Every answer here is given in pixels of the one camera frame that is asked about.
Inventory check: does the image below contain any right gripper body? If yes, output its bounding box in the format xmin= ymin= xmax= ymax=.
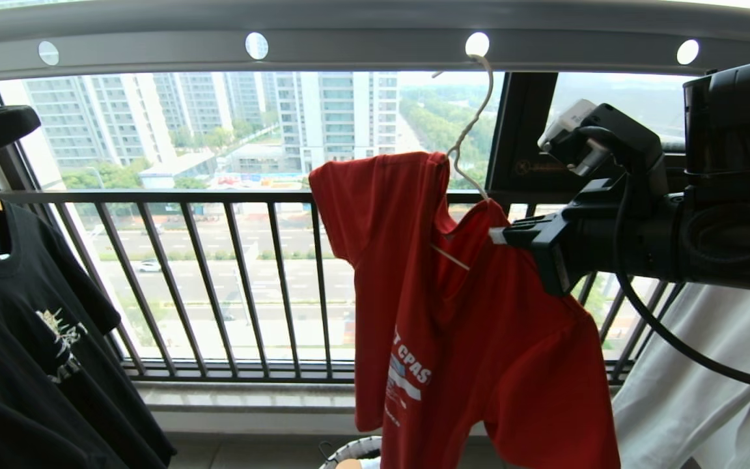
xmin=530 ymin=194 xmax=683 ymax=298

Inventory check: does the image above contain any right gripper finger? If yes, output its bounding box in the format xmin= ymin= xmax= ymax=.
xmin=488 ymin=213 xmax=569 ymax=250

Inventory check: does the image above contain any red printed t-shirt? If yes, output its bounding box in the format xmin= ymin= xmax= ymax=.
xmin=309 ymin=151 xmax=622 ymax=469

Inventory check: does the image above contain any white wire hanger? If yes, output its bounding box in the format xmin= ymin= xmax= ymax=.
xmin=428 ymin=53 xmax=509 ymax=272

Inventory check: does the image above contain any white garment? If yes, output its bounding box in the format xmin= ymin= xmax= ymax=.
xmin=612 ymin=283 xmax=750 ymax=469

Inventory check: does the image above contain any laundry basket rim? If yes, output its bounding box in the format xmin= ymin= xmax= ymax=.
xmin=318 ymin=435 xmax=383 ymax=469

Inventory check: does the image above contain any black metal balcony railing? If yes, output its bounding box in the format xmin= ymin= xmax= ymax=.
xmin=0 ymin=186 xmax=688 ymax=385

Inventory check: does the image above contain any black printed t-shirt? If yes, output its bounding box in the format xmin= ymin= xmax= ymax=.
xmin=0 ymin=202 xmax=178 ymax=469

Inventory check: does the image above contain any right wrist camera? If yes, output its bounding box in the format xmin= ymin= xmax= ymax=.
xmin=537 ymin=98 xmax=670 ymax=197

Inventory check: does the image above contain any black window frame post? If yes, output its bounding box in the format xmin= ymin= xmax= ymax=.
xmin=487 ymin=72 xmax=559 ymax=193

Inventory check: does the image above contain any black cable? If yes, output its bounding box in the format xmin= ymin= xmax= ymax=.
xmin=612 ymin=173 xmax=750 ymax=395

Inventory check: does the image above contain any grey perforated clothes rail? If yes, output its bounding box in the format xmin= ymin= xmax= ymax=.
xmin=0 ymin=0 xmax=750 ymax=84

